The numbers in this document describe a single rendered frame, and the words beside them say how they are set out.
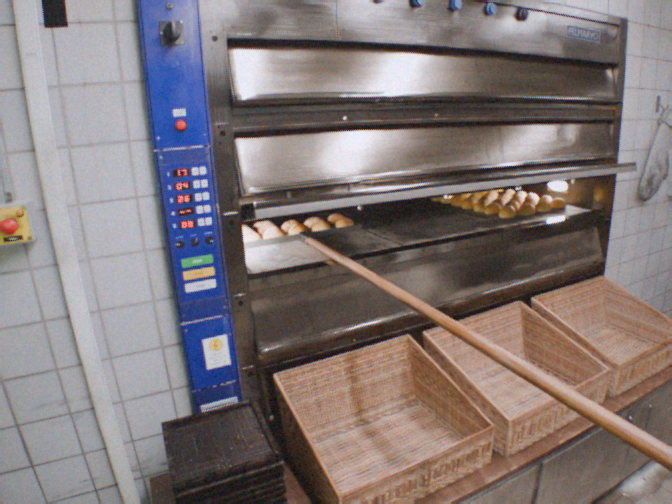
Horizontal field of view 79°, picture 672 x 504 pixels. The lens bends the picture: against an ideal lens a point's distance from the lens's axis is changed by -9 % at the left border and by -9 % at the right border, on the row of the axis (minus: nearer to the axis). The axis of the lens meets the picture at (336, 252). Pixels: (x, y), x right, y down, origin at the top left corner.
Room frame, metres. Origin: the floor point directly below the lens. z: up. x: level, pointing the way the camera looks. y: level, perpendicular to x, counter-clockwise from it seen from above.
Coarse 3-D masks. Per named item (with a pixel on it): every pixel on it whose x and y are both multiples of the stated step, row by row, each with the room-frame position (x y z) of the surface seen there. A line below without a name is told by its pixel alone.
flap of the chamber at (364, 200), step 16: (544, 176) 1.65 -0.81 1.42; (560, 176) 1.68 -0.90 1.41; (576, 176) 1.73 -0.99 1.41; (400, 192) 1.37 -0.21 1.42; (416, 192) 1.39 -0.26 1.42; (432, 192) 1.42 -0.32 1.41; (448, 192) 1.44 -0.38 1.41; (272, 208) 1.19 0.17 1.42; (288, 208) 1.21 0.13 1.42; (304, 208) 1.23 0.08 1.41; (320, 208) 1.25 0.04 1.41; (336, 208) 1.39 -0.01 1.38
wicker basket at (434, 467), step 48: (288, 384) 1.29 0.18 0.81; (336, 384) 1.35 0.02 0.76; (384, 384) 1.42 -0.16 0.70; (432, 384) 1.38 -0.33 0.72; (288, 432) 1.20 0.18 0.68; (336, 432) 1.29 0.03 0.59; (384, 432) 1.28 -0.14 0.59; (432, 432) 1.27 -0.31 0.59; (480, 432) 1.08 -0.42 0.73; (336, 480) 1.07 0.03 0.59; (384, 480) 0.93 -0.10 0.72; (432, 480) 1.01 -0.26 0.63
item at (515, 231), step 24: (576, 216) 1.98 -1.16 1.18; (600, 216) 2.04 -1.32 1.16; (432, 240) 1.67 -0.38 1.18; (456, 240) 1.65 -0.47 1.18; (480, 240) 1.70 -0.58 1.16; (312, 264) 1.43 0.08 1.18; (336, 264) 1.43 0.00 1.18; (360, 264) 1.47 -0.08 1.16; (384, 264) 1.51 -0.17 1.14; (264, 288) 1.32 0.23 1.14
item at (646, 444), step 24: (312, 240) 1.64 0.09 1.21; (384, 288) 1.15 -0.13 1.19; (432, 312) 0.96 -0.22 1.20; (456, 336) 0.87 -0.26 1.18; (480, 336) 0.83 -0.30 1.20; (504, 360) 0.74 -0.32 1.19; (552, 384) 0.64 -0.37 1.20; (576, 408) 0.58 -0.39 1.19; (600, 408) 0.56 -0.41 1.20; (624, 432) 0.51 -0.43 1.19; (648, 456) 0.47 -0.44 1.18
